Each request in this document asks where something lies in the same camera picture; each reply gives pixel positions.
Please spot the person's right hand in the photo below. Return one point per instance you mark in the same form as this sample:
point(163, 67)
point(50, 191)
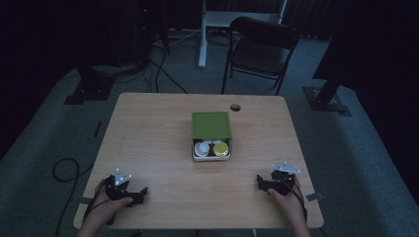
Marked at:
point(288, 205)

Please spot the white round jar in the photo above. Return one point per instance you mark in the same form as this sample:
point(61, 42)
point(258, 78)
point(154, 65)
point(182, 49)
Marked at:
point(202, 148)

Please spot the black floor tape strip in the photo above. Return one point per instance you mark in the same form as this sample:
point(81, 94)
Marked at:
point(98, 129)

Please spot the green drawer box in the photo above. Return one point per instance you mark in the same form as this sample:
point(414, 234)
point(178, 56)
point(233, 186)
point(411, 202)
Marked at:
point(210, 125)

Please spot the white drawer tray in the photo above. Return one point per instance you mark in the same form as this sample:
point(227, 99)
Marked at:
point(211, 157)

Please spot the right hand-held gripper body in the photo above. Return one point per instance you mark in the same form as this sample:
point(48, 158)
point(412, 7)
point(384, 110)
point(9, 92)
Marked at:
point(283, 181)

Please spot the black stand with base plate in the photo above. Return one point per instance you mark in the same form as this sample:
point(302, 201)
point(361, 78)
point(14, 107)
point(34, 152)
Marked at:
point(326, 98)
point(94, 86)

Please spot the yellow lid jar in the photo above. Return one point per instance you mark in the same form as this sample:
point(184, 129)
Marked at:
point(221, 149)

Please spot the dark computer tower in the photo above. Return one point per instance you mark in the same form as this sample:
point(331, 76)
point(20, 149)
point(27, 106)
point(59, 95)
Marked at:
point(141, 31)

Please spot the person's left hand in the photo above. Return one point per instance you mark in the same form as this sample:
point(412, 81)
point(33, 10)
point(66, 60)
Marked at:
point(107, 207)

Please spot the grey tape strip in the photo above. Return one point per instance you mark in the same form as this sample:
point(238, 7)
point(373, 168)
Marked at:
point(314, 197)
point(85, 200)

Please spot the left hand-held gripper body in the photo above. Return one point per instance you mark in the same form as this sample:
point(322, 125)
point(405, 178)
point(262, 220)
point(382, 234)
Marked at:
point(116, 189)

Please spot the black folding chair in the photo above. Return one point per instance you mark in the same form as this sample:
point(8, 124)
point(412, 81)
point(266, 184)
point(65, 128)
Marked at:
point(262, 49)

